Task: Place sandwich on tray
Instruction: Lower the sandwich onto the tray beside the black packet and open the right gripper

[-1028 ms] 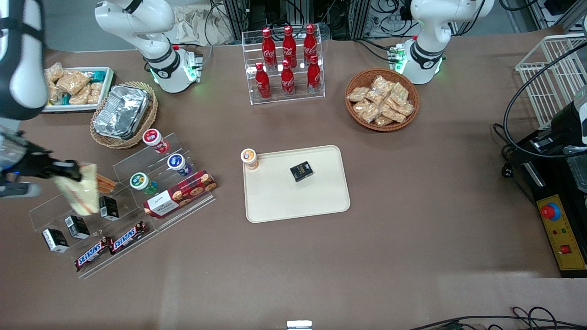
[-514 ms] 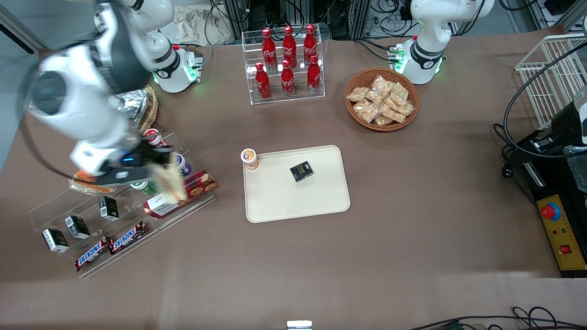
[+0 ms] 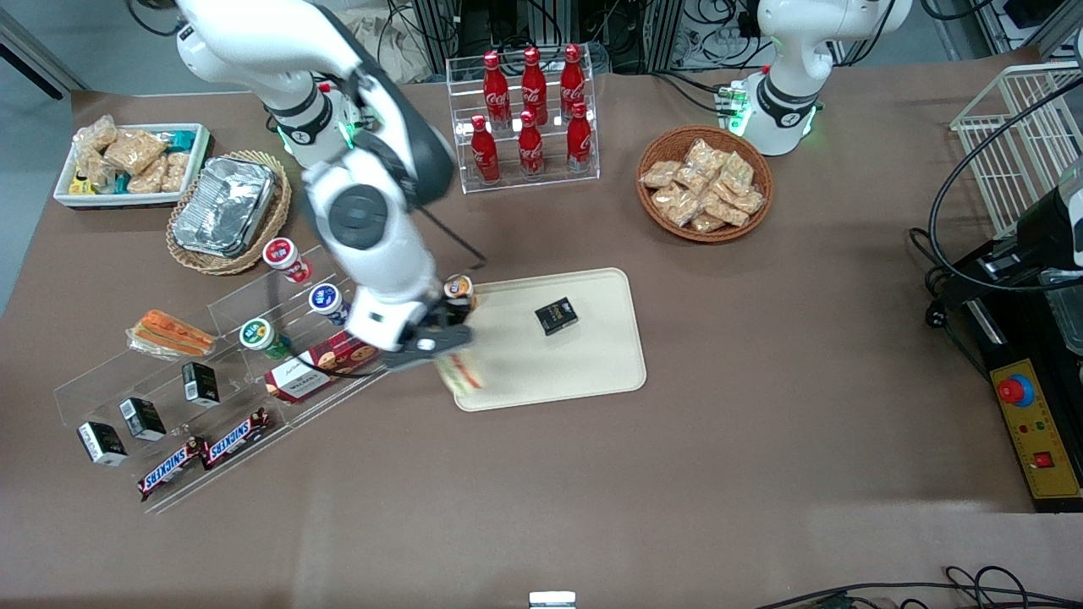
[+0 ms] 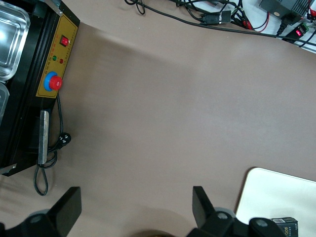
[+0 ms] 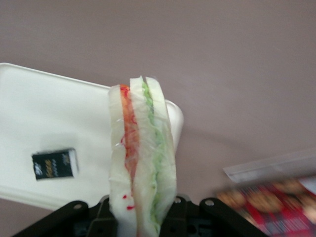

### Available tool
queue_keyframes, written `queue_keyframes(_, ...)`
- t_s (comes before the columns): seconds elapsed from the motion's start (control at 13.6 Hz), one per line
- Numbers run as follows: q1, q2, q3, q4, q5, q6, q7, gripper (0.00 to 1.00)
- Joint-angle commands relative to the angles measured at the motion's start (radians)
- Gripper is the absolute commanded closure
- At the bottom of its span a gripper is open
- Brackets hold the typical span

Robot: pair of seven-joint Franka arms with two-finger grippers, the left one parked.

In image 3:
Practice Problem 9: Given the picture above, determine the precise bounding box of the white rectangular bin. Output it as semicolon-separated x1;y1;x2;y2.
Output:
52;123;212;211

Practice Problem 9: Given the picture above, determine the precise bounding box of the red lid cup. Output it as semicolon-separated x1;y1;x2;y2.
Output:
262;237;312;284

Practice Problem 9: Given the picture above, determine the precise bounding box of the red tartan shortbread box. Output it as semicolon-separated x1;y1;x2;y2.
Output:
264;332;383;403

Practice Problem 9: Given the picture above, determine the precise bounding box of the triangular white bread sandwich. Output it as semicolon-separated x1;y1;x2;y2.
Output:
435;352;486;399

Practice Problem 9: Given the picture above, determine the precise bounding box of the snickers chocolate bar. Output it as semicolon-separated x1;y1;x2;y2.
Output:
201;408;272;470
138;437;206;502

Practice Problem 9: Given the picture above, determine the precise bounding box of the small black box gold print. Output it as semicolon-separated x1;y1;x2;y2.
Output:
534;297;580;337

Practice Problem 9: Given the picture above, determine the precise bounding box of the beige plastic serving tray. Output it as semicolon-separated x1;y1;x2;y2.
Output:
447;267;648;413

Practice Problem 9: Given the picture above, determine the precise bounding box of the white wire basket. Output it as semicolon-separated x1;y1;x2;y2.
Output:
949;61;1083;238

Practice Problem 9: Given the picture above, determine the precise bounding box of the red coca cola bottle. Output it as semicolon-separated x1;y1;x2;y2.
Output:
560;44;586;119
520;47;549;125
566;102;593;173
518;110;545;178
483;52;512;129
470;115;501;184

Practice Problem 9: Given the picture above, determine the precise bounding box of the blue lid cup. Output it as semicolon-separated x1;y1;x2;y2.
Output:
308;283;353;327

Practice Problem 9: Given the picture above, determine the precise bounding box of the green lid cup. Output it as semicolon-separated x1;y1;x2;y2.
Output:
239;317;293;359

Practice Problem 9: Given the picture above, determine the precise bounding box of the aluminium frame rack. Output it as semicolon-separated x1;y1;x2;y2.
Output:
410;0;688;75

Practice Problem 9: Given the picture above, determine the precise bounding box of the beige cloth bag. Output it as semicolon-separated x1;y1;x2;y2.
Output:
343;10;441;85

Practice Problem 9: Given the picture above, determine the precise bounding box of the aluminium foil container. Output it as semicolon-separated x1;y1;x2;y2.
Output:
173;156;280;259

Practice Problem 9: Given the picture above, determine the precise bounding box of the brown round wicker basket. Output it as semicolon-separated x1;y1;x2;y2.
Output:
636;125;774;244

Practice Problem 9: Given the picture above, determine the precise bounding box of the black floor cable bundle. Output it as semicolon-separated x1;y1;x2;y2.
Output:
753;565;1083;609

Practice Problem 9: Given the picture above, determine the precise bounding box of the small black white box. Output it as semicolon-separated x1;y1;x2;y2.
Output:
78;421;129;467
182;361;221;407
118;397;167;442

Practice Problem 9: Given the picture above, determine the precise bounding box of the wrapped orange filling sandwich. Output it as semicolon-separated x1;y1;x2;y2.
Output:
125;310;217;360

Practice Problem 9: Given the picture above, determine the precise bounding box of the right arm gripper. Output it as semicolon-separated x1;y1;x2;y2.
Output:
347;286;476;372

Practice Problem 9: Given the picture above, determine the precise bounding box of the light wicker oval basket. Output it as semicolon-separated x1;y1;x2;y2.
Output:
166;151;293;276

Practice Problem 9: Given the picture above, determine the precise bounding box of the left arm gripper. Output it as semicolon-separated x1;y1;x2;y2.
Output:
935;182;1083;309

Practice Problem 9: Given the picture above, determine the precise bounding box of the black yellow emergency stop box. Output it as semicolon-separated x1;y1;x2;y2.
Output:
965;241;1083;514

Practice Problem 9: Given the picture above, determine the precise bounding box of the thick black looping cable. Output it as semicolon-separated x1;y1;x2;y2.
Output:
910;76;1083;331

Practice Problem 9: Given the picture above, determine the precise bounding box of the clear acrylic stepped stand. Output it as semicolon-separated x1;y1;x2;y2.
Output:
55;245;399;515

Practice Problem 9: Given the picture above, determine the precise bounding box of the grey metal frame bar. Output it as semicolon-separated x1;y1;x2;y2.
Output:
0;7;90;96

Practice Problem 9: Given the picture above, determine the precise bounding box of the clear acrylic bottle rack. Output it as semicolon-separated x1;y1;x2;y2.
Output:
446;52;601;195

